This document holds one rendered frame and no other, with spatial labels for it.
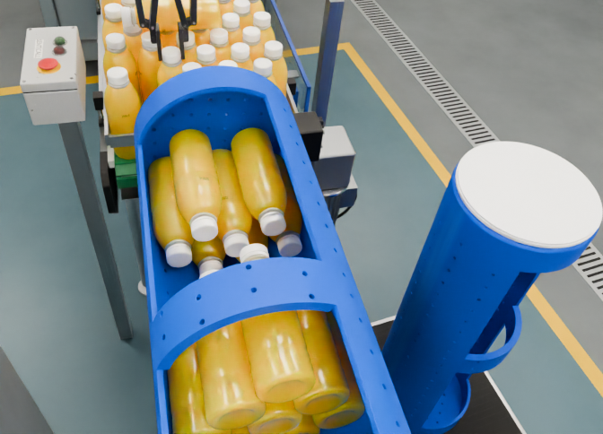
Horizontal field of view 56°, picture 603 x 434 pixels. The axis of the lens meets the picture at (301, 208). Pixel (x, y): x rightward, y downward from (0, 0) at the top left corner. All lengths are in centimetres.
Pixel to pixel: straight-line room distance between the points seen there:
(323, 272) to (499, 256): 48
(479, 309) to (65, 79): 93
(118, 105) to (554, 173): 87
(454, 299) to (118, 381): 117
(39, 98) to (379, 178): 171
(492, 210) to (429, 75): 229
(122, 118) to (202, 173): 36
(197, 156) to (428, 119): 219
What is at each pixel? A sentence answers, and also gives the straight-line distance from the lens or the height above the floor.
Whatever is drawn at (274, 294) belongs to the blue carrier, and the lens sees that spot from 64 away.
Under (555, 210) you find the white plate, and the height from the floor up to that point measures 104.
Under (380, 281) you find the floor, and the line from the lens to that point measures 222.
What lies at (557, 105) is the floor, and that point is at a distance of 343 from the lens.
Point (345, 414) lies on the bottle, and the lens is 80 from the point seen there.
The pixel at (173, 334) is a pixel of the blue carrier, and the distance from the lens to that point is 68.
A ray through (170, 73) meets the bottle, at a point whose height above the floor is 107.
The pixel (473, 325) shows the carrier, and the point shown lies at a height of 76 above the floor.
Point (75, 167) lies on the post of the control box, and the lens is 144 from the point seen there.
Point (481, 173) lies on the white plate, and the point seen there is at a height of 104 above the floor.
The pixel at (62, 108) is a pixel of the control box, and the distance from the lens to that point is 123.
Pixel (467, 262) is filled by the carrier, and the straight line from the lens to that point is 114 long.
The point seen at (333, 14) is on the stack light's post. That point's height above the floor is 106.
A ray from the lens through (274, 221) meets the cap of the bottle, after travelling 86.
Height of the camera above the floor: 177
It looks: 47 degrees down
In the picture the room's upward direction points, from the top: 8 degrees clockwise
